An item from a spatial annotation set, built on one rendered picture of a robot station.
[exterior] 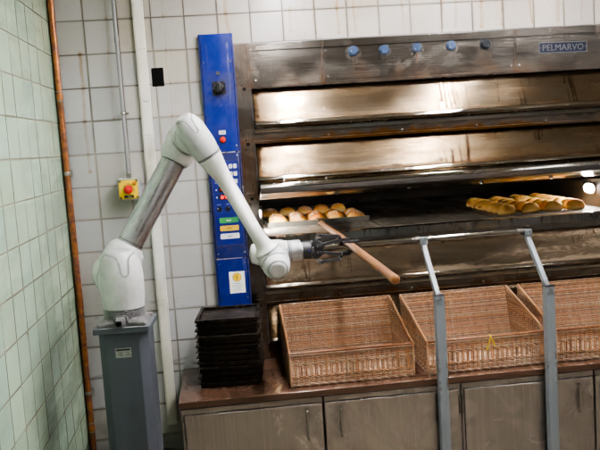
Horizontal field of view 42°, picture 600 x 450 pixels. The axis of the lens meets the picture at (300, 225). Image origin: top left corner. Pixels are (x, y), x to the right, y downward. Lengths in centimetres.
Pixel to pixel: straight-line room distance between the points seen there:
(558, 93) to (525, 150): 32
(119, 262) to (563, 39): 243
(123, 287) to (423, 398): 139
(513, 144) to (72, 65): 214
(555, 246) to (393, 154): 96
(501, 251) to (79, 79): 220
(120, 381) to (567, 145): 243
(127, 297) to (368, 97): 159
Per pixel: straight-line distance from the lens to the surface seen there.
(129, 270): 296
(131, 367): 300
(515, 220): 407
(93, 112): 383
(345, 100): 384
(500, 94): 404
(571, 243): 421
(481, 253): 404
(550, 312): 355
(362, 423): 350
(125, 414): 306
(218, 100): 376
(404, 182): 374
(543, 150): 410
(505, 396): 363
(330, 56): 386
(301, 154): 382
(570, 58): 420
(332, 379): 347
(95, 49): 385
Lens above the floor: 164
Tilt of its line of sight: 6 degrees down
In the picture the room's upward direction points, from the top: 4 degrees counter-clockwise
